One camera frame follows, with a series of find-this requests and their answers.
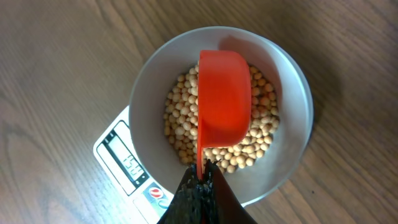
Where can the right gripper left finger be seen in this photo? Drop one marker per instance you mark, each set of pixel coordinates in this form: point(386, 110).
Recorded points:
point(186, 205)

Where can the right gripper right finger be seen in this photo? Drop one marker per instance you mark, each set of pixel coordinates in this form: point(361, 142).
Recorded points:
point(222, 205)

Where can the red plastic measuring scoop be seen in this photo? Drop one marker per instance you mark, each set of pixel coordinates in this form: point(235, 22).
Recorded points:
point(224, 101)

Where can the soybeans in grey bowl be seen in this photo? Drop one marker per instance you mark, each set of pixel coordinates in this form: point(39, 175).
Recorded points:
point(181, 123)

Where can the grey round bowl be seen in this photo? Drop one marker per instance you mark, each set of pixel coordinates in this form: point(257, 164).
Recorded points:
point(161, 70)

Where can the white digital kitchen scale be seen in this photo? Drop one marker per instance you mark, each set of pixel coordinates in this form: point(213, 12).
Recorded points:
point(115, 151)

